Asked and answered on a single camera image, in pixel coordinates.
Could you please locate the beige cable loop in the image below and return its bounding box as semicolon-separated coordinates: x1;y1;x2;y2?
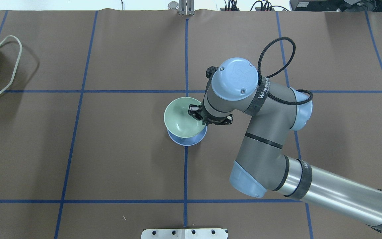
0;35;23;109

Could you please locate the green bowl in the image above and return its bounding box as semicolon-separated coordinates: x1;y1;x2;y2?
163;97;206;138

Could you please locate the blue bowl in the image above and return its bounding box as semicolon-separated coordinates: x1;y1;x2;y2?
167;126;208;146

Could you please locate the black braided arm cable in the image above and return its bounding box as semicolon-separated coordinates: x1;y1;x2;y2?
257;37;314;106

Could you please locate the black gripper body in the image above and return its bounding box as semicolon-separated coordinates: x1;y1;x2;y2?
188;66;233;126

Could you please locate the black cable bundle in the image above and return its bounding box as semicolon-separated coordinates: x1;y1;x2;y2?
220;0;289;12

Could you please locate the white camera stand base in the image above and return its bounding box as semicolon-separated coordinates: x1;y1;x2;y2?
141;228;229;239

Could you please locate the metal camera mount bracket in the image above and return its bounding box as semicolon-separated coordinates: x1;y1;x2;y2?
178;0;195;16

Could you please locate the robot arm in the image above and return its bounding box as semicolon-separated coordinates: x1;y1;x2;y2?
188;57;382;233

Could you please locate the black monitor base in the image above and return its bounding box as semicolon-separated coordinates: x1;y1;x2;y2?
289;0;382;12

